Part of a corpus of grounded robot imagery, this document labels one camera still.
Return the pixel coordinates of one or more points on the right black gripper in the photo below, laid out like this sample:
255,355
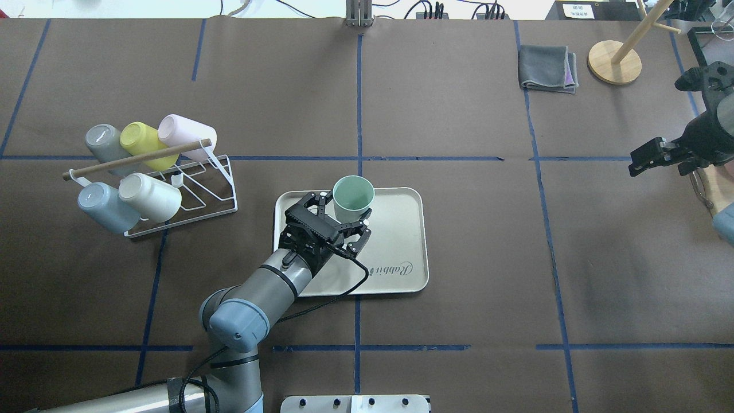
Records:
703,139

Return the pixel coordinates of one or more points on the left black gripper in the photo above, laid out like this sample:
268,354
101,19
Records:
317,256

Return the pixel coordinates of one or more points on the green cup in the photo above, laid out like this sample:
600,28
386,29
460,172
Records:
352,197

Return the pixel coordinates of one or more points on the beige rabbit tray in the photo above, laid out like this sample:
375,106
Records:
395,254

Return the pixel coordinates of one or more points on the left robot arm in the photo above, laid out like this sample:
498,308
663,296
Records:
239,318

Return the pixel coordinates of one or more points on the metal tray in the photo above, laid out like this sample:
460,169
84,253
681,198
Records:
709,48

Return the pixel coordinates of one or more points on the white cup rack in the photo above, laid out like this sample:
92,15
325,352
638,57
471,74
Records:
207,188

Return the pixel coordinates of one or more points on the white cream cup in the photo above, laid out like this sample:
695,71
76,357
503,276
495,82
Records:
154,199

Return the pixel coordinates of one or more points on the pink cup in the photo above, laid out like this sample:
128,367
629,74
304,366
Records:
175,130

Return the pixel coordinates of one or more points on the yellow cup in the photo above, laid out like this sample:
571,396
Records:
138,138

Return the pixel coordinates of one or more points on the blue cup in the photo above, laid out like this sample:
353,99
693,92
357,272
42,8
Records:
102,202

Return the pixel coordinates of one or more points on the grey cup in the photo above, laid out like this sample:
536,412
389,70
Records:
103,141

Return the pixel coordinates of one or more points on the wooden mug tree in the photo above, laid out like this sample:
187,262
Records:
616,62

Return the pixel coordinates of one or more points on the grey folded cloth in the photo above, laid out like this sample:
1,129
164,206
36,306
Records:
547,68

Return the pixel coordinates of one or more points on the black box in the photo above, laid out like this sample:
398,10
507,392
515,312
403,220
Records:
594,10

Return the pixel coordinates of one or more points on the metal cutting board handle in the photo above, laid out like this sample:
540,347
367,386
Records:
699,190

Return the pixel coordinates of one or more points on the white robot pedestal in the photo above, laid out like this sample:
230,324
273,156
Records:
357,403

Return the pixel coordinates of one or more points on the aluminium frame post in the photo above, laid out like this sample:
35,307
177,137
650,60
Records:
359,13

